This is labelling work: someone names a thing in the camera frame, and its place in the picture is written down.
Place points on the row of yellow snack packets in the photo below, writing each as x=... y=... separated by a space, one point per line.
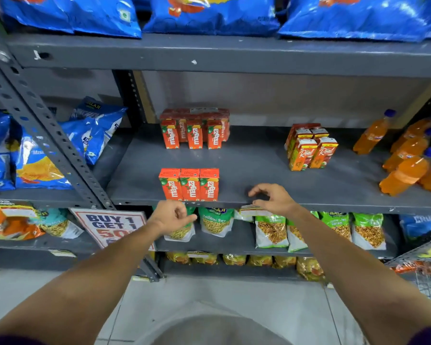
x=258 y=261

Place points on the orange mango drink box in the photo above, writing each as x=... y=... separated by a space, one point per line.
x=209 y=186
x=190 y=186
x=170 y=186

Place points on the person's right forearm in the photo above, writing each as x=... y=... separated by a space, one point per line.
x=359 y=276

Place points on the red fruit juice carton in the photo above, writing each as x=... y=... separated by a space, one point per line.
x=301 y=126

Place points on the person's left hand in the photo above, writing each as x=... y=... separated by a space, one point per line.
x=167 y=217

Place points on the grey metal shelf rack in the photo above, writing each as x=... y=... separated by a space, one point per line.
x=258 y=168

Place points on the person's purple sleeve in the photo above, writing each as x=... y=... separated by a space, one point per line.
x=10 y=341
x=429 y=337

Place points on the orange snack packet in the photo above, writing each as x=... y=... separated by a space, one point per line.
x=10 y=226

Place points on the cluster of orange juice cartons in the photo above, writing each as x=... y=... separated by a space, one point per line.
x=195 y=127

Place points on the white promotional offer sign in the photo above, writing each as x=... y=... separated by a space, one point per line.
x=111 y=226

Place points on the large blue chips bag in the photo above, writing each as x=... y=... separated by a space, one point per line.
x=215 y=17
x=359 y=17
x=75 y=14

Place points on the orange packets in basket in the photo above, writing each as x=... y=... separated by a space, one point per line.
x=416 y=267

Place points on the row of green snack packets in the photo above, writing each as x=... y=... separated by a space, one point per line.
x=271 y=231

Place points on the person's left thumb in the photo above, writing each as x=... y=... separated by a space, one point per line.
x=187 y=221

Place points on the person's grey clothing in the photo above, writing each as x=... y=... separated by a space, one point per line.
x=212 y=330

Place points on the person's purple right sleeve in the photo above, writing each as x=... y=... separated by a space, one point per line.
x=429 y=337

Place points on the person's right hand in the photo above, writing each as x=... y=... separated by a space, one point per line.
x=278 y=199

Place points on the blue snack packet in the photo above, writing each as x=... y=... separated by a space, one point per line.
x=418 y=226

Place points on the orange fruit juice carton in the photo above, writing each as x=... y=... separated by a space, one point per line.
x=319 y=133
x=301 y=156
x=297 y=134
x=324 y=152

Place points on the white shelf price label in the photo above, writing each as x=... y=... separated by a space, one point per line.
x=249 y=211
x=197 y=254
x=61 y=253

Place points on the person's left forearm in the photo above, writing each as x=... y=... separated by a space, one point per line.
x=79 y=283

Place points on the teal snack packet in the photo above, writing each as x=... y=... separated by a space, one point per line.
x=59 y=224

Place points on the person's right thumb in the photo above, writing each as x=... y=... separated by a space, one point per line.
x=262 y=202

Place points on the person's purple left sleeve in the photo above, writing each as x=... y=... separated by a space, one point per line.
x=10 y=341

